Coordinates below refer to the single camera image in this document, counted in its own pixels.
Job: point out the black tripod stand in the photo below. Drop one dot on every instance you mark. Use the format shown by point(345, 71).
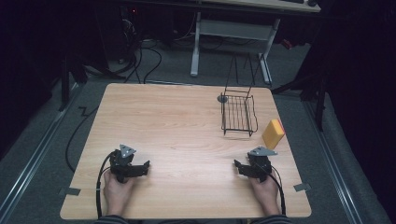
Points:
point(311, 90)

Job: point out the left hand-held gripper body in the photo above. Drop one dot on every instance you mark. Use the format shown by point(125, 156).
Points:
point(122, 161)

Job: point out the dark computer tower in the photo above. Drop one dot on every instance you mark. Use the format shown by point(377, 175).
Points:
point(130, 31)

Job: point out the black metal stand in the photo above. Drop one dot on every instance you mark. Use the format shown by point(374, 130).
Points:
point(67, 81)

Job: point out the person's striped sleeve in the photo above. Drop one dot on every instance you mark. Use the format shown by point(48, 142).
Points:
point(271, 220)
point(111, 220)

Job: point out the white table frame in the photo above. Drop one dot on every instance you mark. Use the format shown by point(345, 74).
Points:
point(236, 31)

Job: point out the black computer mouse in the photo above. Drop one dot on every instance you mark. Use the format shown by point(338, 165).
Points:
point(312, 3)

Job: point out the yellow sponge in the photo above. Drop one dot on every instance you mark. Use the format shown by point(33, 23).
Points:
point(273, 134)

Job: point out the grey tape piece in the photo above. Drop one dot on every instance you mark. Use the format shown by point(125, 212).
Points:
point(70, 191)
point(302, 187)

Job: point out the person's right hand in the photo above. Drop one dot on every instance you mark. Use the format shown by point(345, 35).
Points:
point(264, 194)

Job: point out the person's left striped sleeve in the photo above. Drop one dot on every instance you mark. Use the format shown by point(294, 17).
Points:
point(111, 220)

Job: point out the person's right striped sleeve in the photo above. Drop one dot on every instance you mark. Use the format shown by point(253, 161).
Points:
point(271, 220)

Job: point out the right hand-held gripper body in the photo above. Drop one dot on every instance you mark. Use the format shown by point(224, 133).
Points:
point(260, 163)

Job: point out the person's left hand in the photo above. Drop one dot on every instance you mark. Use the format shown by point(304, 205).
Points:
point(115, 194)

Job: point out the metal floor rail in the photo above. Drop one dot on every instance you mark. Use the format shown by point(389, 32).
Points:
point(34, 161)
point(333, 168)

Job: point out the red object on floor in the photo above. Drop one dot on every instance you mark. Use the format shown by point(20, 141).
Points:
point(287, 44)

